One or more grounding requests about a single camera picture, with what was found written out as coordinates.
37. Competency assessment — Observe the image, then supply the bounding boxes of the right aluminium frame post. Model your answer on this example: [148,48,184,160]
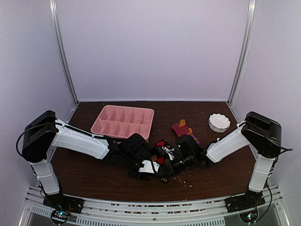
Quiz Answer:
[228,0,257,108]

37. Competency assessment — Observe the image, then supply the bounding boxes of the pink divided organizer tray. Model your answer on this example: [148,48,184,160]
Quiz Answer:
[90,105,155,141]

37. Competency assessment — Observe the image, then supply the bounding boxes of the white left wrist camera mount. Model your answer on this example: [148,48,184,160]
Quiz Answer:
[138,160,159,174]

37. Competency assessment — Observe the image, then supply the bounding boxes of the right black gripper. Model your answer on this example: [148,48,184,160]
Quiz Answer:
[159,153,194,177]

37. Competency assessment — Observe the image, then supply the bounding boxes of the black argyle red orange sock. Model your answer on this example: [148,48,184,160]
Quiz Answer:
[150,139,175,165]

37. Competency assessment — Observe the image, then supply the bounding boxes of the white scalloped ceramic bowl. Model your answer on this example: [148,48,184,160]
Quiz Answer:
[208,113,231,133]

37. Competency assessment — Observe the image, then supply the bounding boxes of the left aluminium frame post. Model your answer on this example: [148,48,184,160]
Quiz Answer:
[49,0,79,105]

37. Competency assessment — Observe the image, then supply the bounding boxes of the maroon orange purple striped sock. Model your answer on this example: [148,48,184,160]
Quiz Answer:
[171,119,200,145]

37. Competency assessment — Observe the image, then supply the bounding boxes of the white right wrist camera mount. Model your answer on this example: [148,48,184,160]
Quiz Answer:
[163,146,174,159]

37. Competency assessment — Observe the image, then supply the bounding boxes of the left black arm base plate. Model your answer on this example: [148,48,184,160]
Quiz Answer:
[43,195,84,214]

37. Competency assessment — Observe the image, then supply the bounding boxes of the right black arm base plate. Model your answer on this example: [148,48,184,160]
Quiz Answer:
[224,193,265,213]

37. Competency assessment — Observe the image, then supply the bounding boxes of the aluminium frame post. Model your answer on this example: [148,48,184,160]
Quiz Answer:
[228,0,257,108]
[49,0,79,105]

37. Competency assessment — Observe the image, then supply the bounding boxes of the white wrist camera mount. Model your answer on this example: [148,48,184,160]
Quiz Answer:
[163,146,174,159]
[138,160,159,174]

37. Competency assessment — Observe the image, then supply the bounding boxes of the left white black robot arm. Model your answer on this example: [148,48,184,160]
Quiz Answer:
[16,110,159,209]

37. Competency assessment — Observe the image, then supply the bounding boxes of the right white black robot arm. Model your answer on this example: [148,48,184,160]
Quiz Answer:
[158,112,292,208]

